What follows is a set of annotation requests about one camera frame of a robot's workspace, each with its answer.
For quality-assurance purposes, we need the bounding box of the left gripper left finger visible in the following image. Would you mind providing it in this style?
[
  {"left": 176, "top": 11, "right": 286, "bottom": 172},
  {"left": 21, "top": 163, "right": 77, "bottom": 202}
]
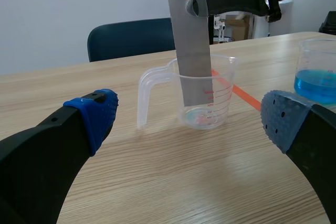
[{"left": 0, "top": 89, "right": 119, "bottom": 224}]

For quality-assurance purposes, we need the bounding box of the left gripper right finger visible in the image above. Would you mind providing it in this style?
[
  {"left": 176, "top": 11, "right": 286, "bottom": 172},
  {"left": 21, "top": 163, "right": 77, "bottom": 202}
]
[{"left": 260, "top": 89, "right": 336, "bottom": 224}]

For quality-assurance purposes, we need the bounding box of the clear beaker with blue liquid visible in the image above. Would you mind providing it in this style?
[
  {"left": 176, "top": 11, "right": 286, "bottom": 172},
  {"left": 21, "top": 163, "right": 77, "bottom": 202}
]
[{"left": 293, "top": 38, "right": 336, "bottom": 104}]

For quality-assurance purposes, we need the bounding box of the brown cardboard box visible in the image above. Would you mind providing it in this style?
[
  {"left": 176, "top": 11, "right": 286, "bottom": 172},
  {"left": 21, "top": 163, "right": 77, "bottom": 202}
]
[{"left": 225, "top": 14, "right": 250, "bottom": 41}]

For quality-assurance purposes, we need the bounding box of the dark blue chair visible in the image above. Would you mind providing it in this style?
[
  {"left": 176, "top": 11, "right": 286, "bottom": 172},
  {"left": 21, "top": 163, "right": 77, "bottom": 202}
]
[{"left": 87, "top": 18, "right": 176, "bottom": 63}]

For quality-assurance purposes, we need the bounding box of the empty clear beaker with handle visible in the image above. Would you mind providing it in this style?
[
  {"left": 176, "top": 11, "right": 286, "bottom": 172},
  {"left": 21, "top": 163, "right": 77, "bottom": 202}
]
[{"left": 136, "top": 54, "right": 240, "bottom": 130}]

